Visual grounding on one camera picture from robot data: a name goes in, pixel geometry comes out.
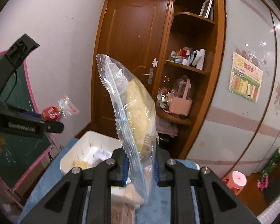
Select chocolate snack packet white red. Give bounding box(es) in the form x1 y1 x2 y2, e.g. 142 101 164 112
83 147 111 167

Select dark bedside cabinet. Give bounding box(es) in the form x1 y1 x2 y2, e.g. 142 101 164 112
263 162 280 205

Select red round snack packet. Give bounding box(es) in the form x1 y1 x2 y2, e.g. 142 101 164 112
41 96 80 121

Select pink plastic stool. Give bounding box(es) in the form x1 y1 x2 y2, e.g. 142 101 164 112
222 170 247 195

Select white plastic storage bin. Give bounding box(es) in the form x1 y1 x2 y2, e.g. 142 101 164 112
60 131 122 175

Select grey sliding wardrobe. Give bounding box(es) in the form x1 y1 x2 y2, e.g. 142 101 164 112
187 0 280 178

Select white patterned bed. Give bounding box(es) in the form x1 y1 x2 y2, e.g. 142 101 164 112
257 196 280 224

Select clear bag pale crackers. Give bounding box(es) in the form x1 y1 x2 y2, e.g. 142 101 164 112
73 160 88 170

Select brown wooden door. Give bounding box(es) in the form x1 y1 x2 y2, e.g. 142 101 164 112
90 0 175 141

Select large clear bread bag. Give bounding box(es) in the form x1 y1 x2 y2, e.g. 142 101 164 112
96 54 158 206

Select green chalkboard pink frame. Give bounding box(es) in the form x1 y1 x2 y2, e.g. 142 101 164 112
0 61 51 191

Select wooden corner shelf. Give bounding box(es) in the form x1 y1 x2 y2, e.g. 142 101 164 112
154 0 225 159

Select colourful wall poster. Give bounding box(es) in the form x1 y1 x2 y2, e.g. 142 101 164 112
229 52 263 102

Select pink basket on shelf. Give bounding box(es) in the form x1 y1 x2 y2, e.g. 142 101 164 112
169 75 193 116

